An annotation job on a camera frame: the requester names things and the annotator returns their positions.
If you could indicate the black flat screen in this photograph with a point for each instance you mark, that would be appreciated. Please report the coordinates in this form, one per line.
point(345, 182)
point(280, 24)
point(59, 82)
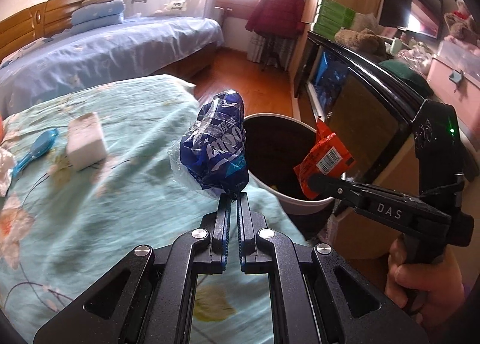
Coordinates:
point(397, 3)

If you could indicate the crumpled silver wrapper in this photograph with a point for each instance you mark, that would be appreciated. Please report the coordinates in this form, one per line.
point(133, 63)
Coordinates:
point(5, 171)

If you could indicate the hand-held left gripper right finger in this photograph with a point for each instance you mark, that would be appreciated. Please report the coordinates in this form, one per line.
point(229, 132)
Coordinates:
point(243, 224)

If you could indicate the white foam fruit net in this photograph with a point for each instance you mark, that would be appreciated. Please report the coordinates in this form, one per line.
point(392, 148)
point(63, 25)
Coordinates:
point(86, 141)

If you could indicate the dark green cap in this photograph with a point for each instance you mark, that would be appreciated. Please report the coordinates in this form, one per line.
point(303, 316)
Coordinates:
point(401, 72)

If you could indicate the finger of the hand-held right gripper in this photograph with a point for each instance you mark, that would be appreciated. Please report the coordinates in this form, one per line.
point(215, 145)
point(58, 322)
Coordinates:
point(333, 186)
point(345, 208)

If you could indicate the pink brown plush toy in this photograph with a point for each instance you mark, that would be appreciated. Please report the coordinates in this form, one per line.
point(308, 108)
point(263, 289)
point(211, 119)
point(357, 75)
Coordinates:
point(461, 25)

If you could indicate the white printed pillow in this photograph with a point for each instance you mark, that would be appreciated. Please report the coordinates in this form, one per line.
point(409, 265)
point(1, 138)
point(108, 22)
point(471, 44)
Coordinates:
point(18, 55)

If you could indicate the wooden headboard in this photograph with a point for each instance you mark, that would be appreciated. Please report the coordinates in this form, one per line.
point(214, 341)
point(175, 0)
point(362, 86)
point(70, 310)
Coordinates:
point(22, 29)

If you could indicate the red snack packet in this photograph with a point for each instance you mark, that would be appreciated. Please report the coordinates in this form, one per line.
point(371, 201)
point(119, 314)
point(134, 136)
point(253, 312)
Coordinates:
point(322, 156)

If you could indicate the blue pillows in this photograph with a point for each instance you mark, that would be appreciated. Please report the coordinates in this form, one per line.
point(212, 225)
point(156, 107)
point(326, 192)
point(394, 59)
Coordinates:
point(97, 14)

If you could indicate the person's right hand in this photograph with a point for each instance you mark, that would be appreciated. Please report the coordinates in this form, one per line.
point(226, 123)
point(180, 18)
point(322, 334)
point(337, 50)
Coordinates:
point(431, 291)

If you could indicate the dark red jacket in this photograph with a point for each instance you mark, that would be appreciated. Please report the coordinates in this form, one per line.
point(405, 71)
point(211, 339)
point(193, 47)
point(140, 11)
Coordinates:
point(275, 10)

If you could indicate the blue plastic wrapper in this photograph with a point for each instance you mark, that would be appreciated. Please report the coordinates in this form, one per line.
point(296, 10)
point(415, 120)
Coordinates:
point(217, 141)

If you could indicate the round trash bin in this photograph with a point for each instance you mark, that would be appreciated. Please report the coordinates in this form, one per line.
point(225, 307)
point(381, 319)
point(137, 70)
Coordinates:
point(270, 149)

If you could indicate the bed with blue sheet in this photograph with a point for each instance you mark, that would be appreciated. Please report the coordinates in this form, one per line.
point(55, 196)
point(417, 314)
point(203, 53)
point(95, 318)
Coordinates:
point(112, 52)

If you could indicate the stack of green boxes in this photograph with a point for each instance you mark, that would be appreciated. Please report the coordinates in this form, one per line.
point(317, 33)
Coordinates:
point(333, 14)

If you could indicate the pale green cup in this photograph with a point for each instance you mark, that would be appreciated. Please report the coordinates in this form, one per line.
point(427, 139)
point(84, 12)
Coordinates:
point(395, 47)

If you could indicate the pink storage box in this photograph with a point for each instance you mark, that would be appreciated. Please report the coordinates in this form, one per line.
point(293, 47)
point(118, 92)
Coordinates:
point(442, 74)

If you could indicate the light blue plastic spoon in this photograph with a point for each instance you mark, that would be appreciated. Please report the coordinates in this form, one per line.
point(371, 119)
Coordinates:
point(39, 145)

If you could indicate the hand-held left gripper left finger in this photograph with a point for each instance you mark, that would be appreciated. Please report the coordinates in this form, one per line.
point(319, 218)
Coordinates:
point(225, 224)

